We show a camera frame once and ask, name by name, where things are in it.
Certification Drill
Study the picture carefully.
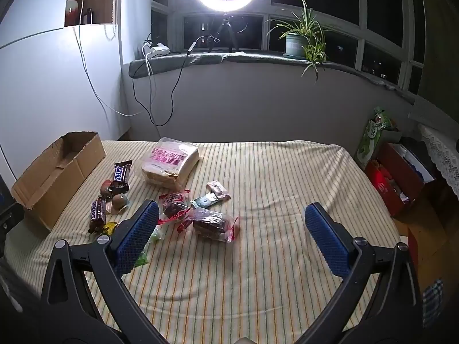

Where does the white lace cloth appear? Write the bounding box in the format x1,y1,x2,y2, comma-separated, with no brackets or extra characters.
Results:
418,124,459,201

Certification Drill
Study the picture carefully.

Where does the black tripod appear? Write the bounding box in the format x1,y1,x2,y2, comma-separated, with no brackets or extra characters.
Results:
208,11,244,54

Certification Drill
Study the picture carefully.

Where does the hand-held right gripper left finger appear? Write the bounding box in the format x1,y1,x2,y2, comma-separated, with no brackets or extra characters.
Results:
39,200,170,344

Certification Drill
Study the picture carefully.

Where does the white power strip with chargers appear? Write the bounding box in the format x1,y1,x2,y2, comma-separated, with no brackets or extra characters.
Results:
143,42,170,58

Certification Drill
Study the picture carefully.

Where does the cardboard box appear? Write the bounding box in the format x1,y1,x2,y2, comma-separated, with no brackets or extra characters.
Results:
11,131,106,232

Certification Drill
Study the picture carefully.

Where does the potted spider plant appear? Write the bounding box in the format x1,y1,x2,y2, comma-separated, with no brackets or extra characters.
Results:
267,0,332,85

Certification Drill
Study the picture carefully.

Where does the white charger cable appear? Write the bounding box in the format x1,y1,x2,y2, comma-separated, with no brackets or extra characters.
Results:
144,52,158,126

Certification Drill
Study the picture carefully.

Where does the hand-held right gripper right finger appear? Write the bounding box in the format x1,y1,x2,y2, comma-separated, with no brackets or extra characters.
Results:
294,202,424,344

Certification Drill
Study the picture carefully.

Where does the green snack bag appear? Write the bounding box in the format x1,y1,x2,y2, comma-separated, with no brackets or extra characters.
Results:
357,107,398,167

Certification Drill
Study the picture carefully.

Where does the plaid cloth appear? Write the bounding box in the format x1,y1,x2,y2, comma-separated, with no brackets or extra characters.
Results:
422,279,446,318

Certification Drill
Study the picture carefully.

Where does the red storage box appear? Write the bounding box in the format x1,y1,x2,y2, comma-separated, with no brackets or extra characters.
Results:
365,142,436,217

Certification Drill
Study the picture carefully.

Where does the brown cardboard carton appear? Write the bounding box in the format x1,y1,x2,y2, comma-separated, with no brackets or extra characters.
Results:
407,186,452,294

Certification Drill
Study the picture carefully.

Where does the black cable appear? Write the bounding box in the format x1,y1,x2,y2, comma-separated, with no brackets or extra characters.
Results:
132,36,219,127

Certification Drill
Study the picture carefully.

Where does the teal clear snack packet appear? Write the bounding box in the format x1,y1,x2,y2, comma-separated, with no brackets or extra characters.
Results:
190,193,219,209

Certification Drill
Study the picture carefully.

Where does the brown chocolate bar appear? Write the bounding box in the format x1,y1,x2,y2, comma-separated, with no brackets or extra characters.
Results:
88,197,108,233
108,160,133,191

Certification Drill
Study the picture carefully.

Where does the yellow candy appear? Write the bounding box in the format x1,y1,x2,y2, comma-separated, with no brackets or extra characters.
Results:
98,221,119,237

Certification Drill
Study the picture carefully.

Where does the white wardrobe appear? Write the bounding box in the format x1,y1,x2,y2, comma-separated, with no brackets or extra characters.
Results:
0,23,131,187

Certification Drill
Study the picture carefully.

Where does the red-trimmed bagged brown cake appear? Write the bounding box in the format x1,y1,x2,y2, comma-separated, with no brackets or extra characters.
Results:
158,191,192,224
177,208,240,243

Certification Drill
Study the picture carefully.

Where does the white window frame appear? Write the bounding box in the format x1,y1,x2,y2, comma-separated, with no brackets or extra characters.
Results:
151,0,427,90

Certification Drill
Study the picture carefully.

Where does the green candy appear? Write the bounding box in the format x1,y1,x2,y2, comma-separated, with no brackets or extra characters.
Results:
134,226,166,267

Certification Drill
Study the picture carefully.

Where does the thin white wall cable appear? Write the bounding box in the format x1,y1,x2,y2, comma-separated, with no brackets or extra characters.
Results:
73,0,125,116

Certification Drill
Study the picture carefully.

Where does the grey windowsill mat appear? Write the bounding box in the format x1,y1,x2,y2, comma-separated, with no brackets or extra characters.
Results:
128,52,420,104

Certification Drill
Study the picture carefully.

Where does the bagged sliced bread loaf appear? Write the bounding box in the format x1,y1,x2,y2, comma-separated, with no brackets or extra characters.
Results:
141,137,200,189

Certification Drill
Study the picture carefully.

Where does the small printed snack packet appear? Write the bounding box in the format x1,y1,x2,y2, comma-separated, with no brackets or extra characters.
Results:
207,181,231,199

